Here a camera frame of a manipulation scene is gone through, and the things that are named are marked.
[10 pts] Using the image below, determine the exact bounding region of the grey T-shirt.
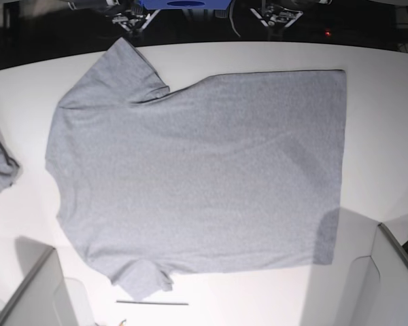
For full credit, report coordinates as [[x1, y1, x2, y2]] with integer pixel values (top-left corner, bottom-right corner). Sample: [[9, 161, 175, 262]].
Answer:
[[46, 39, 347, 300]]

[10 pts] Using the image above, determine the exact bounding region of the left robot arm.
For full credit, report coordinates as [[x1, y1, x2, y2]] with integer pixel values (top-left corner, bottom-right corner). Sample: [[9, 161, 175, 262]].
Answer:
[[250, 0, 333, 29]]

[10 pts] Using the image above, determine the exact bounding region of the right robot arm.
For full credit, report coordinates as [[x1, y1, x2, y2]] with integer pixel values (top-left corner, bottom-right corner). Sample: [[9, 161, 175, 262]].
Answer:
[[65, 0, 160, 36]]

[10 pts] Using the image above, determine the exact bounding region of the blue box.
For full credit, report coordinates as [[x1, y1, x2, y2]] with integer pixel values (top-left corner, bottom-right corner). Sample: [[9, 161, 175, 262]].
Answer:
[[139, 0, 231, 10]]

